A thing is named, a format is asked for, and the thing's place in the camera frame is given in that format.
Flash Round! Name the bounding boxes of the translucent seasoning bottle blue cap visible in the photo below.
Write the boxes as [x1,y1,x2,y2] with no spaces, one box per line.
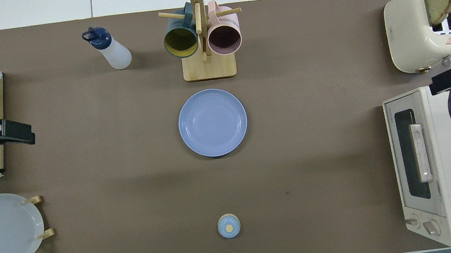
[81,23,133,73]

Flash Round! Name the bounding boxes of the periwinkle blue plate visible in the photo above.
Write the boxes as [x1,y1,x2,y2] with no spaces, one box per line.
[175,85,251,161]

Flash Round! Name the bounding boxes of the cream two-slot toaster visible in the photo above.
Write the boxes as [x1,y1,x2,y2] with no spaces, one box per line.
[382,0,451,76]

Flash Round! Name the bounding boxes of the brown table mat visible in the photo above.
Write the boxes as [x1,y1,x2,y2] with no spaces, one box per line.
[0,0,451,253]

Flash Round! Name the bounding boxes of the dark teal mug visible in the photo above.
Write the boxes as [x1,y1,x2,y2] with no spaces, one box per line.
[159,1,201,60]

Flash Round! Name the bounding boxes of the wooden mug tree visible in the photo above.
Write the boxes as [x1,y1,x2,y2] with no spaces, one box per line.
[157,0,249,85]

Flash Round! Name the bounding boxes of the pink mug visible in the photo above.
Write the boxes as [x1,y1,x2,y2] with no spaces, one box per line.
[203,0,244,57]

